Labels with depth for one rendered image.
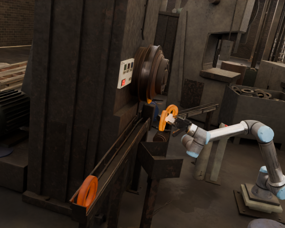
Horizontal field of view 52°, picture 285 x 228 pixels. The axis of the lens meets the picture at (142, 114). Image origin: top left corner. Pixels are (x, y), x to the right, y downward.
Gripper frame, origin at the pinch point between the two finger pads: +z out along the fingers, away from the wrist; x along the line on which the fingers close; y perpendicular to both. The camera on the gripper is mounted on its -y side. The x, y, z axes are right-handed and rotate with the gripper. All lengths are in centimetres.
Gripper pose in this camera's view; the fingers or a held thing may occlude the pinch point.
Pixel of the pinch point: (163, 118)
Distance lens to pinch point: 222.5
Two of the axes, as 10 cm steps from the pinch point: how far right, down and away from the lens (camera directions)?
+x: -2.5, 2.8, -9.3
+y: 4.1, -8.4, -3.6
